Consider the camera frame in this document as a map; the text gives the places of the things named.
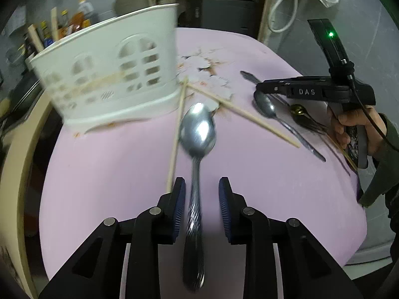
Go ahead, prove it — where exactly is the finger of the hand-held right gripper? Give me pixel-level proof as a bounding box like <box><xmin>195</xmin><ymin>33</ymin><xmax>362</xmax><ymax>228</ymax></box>
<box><xmin>254</xmin><ymin>78</ymin><xmax>289</xmax><ymax>97</ymax></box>

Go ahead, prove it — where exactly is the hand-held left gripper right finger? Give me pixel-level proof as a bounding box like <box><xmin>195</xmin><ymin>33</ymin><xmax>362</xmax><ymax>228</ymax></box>
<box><xmin>218</xmin><ymin>177</ymin><xmax>364</xmax><ymax>299</ymax></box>

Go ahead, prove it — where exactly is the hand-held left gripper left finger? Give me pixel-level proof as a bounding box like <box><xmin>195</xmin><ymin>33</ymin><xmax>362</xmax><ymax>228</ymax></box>
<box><xmin>37</xmin><ymin>177</ymin><xmax>188</xmax><ymax>299</ymax></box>

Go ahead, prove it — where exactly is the gold spoon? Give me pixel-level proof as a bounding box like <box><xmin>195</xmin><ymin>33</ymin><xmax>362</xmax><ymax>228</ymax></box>
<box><xmin>290</xmin><ymin>103</ymin><xmax>315</xmax><ymax>125</ymax></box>

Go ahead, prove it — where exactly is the large steel spoon patterned handle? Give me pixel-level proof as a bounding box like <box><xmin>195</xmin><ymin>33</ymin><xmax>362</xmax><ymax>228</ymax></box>
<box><xmin>177</xmin><ymin>102</ymin><xmax>217</xmax><ymax>291</ymax></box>

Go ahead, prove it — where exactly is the white plastic utensil holder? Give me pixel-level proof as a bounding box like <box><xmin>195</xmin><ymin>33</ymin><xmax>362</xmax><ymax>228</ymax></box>
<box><xmin>24</xmin><ymin>3</ymin><xmax>185</xmax><ymax>133</ymax></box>

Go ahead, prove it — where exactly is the steel ladle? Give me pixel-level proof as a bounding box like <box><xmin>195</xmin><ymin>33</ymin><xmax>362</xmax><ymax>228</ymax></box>
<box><xmin>113</xmin><ymin>0</ymin><xmax>147</xmax><ymax>16</ymax></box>

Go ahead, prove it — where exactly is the person's right hand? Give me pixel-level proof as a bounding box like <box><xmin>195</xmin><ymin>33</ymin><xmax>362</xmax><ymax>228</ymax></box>
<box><xmin>327</xmin><ymin>104</ymin><xmax>387</xmax><ymax>159</ymax></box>

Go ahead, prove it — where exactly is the pink tablecloth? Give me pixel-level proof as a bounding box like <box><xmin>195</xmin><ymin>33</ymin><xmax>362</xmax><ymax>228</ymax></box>
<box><xmin>39</xmin><ymin>26</ymin><xmax>369</xmax><ymax>299</ymax></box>

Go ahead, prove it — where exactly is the grey cabinet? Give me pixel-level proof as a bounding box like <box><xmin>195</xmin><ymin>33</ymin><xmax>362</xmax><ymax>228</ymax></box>
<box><xmin>177</xmin><ymin>0</ymin><xmax>264</xmax><ymax>40</ymax></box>

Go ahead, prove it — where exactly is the beige kitchen counter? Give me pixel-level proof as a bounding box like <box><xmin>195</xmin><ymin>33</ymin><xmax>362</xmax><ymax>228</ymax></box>
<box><xmin>0</xmin><ymin>90</ymin><xmax>66</xmax><ymax>290</ymax></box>

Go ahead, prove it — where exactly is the row of condiment bottles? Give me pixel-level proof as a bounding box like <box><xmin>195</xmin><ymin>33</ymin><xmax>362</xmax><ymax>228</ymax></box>
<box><xmin>17</xmin><ymin>0</ymin><xmax>99</xmax><ymax>58</ymax></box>

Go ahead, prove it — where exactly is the black cable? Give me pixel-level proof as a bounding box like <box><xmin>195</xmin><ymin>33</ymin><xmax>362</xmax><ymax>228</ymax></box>
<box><xmin>349</xmin><ymin>69</ymin><xmax>399</xmax><ymax>155</ymax></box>

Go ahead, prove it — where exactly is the worn door frame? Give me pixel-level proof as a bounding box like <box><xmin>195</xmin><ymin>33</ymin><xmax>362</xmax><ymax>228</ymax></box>
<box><xmin>145</xmin><ymin>0</ymin><xmax>281</xmax><ymax>43</ymax></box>

